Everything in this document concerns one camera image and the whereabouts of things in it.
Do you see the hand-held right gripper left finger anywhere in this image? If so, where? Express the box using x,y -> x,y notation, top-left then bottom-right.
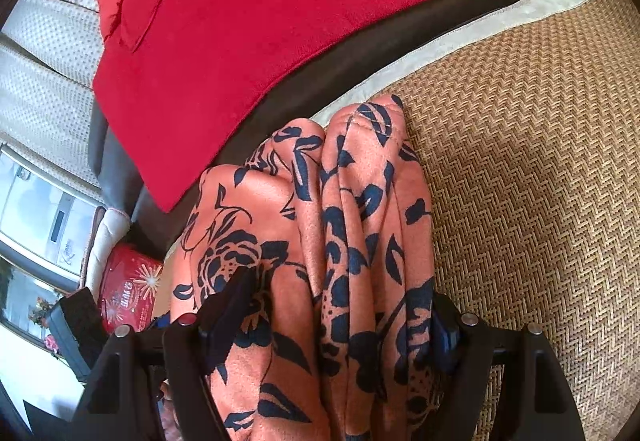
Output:
72,270 -> 260,441

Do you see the orange floral garment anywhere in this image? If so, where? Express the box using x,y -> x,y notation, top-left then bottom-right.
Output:
167,93 -> 453,441

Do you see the woven mat with beige border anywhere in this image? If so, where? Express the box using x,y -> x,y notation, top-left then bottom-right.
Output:
165,0 -> 640,441

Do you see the white perforated cushion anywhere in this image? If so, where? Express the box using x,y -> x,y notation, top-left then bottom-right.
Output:
0,0 -> 166,192

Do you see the red printed box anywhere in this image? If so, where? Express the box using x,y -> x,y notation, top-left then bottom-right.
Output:
100,243 -> 165,334

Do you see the black box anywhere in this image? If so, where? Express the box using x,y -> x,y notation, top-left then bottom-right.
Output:
44,287 -> 109,380

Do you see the beige pillow with pink trim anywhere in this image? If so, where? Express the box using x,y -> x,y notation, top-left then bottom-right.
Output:
79,207 -> 134,293

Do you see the red blanket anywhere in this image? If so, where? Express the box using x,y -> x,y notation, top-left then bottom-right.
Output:
90,0 -> 532,214

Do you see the white appliance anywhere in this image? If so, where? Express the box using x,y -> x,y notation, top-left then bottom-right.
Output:
0,145 -> 104,283

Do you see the dark brown sofa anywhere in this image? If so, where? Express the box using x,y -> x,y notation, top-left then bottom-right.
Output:
87,0 -> 576,252

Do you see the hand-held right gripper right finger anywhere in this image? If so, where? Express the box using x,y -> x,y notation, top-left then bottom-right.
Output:
430,293 -> 584,441

